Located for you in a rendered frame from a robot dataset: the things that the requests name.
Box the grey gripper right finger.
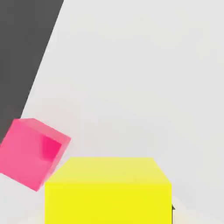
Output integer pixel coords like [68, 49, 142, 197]
[171, 196, 198, 224]

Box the small pink cube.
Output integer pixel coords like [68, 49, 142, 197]
[0, 118, 72, 193]

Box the small yellow cube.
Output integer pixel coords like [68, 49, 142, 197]
[44, 157, 172, 224]

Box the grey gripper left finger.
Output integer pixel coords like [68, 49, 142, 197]
[18, 207, 46, 224]

